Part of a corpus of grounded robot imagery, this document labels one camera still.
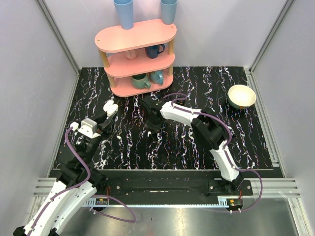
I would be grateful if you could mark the white earbud charging case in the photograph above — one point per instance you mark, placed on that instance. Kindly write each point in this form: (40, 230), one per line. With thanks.
(110, 108)

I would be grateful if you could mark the dark blue mug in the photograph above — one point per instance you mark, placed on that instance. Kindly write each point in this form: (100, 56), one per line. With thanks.
(153, 52)

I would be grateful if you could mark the green ceramic mug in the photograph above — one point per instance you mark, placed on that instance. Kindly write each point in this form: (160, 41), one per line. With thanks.
(141, 81)

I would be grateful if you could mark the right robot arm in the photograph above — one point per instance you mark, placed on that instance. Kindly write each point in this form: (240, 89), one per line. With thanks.
(208, 130)

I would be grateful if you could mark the right light blue cup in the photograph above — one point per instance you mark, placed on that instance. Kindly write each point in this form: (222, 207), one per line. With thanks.
(168, 11)

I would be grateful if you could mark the pink three-tier shelf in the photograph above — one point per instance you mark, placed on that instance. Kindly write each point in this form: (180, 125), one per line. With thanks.
(113, 42)

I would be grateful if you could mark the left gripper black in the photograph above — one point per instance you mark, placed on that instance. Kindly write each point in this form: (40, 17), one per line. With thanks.
(102, 122)

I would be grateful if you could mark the cream bowl green outside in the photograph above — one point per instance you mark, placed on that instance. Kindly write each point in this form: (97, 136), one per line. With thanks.
(241, 97)

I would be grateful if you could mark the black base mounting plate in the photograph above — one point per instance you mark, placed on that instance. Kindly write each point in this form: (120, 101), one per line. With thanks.
(170, 188)

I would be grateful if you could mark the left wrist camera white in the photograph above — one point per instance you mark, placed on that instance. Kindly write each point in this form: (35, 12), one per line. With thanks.
(88, 128)

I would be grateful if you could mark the light blue cup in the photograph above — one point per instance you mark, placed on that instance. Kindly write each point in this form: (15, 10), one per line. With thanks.
(124, 9)
(168, 11)

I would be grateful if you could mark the light blue butterfly mug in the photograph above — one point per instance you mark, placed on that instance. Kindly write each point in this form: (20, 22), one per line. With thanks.
(156, 77)

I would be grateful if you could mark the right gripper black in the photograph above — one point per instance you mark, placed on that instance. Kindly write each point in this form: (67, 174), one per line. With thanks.
(155, 128)

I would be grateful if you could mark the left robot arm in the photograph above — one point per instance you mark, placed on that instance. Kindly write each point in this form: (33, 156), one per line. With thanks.
(77, 180)

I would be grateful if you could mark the pink mug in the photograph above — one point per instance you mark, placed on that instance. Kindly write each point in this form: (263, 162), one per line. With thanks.
(131, 54)

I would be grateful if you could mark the left light blue cup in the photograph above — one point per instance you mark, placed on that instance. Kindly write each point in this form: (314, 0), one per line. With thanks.
(124, 9)

